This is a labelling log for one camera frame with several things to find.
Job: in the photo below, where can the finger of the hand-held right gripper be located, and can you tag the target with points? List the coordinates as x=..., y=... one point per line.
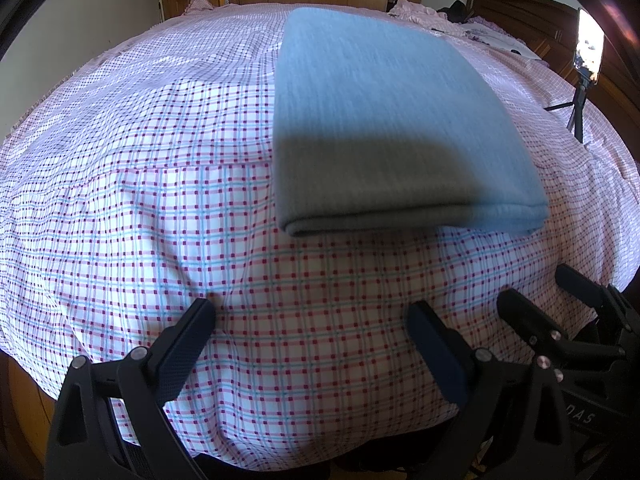
x=582, y=285
x=530, y=317

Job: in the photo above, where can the white printed cloth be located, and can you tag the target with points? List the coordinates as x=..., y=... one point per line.
x=495, y=37

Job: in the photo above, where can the pink ruffled blanket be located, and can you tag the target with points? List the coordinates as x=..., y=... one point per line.
x=415, y=10

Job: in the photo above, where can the black tripod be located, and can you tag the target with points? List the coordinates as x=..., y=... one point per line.
x=579, y=105

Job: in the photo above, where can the light blue towel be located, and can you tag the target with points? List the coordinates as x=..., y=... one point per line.
x=400, y=125

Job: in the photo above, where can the black cloth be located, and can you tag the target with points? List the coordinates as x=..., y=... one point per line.
x=456, y=10

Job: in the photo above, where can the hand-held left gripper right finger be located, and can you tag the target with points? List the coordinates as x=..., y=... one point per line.
x=435, y=350

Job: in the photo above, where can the dark wooden headboard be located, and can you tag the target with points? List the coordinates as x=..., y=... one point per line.
x=530, y=15

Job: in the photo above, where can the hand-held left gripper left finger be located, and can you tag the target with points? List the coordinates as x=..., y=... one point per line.
x=185, y=355

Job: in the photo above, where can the plaid bed sheet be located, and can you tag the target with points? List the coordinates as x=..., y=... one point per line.
x=150, y=160

